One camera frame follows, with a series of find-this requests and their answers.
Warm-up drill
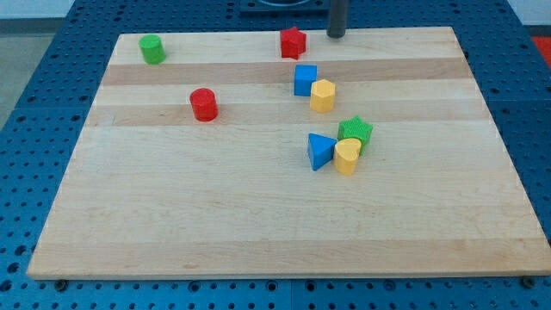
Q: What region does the green star block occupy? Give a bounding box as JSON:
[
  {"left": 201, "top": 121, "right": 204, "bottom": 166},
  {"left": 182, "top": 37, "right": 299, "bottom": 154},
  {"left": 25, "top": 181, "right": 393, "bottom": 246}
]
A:
[{"left": 337, "top": 115, "right": 374, "bottom": 155}]

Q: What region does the red star block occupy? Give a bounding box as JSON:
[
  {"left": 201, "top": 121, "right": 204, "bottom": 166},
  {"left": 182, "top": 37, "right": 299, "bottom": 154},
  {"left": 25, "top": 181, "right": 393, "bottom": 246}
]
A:
[{"left": 280, "top": 27, "right": 306, "bottom": 59}]

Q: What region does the blue triangle block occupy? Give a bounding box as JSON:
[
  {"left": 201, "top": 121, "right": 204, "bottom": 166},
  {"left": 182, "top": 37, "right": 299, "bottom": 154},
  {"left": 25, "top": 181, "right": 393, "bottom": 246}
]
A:
[{"left": 307, "top": 133, "right": 337, "bottom": 171}]

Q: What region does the wooden board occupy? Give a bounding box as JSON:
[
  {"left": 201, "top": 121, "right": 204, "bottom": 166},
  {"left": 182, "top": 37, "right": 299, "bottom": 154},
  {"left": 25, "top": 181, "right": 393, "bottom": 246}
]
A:
[{"left": 28, "top": 27, "right": 550, "bottom": 280}]

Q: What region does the yellow heart block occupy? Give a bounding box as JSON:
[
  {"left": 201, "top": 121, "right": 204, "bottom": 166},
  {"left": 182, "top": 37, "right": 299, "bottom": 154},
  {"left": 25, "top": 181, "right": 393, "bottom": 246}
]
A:
[{"left": 333, "top": 138, "right": 362, "bottom": 176}]

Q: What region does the yellow hexagon block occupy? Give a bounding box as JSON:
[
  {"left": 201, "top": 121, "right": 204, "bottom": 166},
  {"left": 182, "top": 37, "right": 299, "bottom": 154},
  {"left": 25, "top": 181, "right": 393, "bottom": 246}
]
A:
[{"left": 310, "top": 79, "right": 336, "bottom": 113}]

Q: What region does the blue cube block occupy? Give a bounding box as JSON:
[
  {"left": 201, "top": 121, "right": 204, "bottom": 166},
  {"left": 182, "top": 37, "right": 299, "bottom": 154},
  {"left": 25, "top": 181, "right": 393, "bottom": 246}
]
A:
[{"left": 294, "top": 65, "right": 318, "bottom": 96}]

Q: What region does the red cylinder block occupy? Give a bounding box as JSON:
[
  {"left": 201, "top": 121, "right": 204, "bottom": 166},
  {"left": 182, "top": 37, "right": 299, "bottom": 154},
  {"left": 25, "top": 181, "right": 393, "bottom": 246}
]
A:
[{"left": 189, "top": 88, "right": 219, "bottom": 121}]

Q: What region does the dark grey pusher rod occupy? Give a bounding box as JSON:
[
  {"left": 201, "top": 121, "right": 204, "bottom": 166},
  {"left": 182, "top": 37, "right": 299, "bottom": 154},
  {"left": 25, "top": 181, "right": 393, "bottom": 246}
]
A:
[{"left": 326, "top": 0, "right": 350, "bottom": 39}]

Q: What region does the green cylinder block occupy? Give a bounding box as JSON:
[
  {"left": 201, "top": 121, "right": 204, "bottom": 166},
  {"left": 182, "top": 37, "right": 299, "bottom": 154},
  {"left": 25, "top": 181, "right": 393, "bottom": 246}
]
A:
[{"left": 139, "top": 34, "right": 166, "bottom": 65}]

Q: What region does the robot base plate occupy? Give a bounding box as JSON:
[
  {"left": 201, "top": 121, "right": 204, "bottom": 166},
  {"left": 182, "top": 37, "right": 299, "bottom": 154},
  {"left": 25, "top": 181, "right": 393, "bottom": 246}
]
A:
[{"left": 238, "top": 0, "right": 330, "bottom": 17}]

